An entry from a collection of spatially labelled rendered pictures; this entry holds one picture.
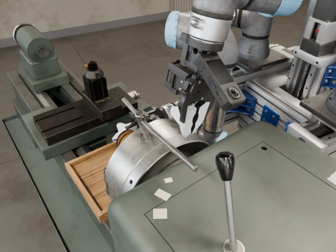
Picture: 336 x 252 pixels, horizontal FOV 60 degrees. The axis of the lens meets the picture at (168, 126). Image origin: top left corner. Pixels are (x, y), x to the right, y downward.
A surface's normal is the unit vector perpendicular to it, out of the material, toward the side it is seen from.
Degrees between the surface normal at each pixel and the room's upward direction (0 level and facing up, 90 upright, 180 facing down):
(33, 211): 0
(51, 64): 90
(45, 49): 90
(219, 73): 32
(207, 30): 80
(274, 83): 0
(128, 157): 38
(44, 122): 0
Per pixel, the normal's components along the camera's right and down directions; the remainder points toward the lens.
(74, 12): 0.47, 0.55
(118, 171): -0.66, -0.13
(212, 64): 0.43, -0.47
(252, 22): -0.50, 0.57
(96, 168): 0.00, -0.78
